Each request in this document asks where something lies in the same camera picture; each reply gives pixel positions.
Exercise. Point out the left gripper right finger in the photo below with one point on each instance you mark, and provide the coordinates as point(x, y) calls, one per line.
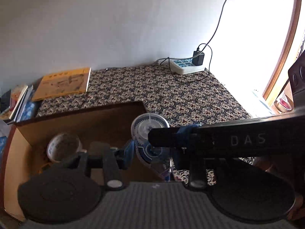
point(194, 160)

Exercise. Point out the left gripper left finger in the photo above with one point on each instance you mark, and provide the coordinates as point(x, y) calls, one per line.
point(103, 164)

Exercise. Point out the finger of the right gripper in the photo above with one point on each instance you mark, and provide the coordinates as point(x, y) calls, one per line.
point(175, 137)

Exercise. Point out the white tape roll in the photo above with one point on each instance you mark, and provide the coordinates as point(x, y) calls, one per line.
point(62, 146)

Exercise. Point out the floral patterned table cloth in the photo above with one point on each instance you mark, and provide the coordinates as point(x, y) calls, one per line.
point(181, 100)

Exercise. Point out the white power strip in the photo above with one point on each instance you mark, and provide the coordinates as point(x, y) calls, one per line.
point(180, 66)

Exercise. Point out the brown cardboard box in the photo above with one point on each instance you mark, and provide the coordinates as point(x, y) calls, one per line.
point(57, 169)

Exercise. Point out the black power adapter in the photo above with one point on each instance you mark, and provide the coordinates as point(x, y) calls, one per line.
point(198, 58)

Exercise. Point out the yellow book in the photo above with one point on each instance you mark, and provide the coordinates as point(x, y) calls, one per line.
point(63, 83)

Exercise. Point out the stack of books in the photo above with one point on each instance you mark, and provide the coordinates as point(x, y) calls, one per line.
point(13, 103)

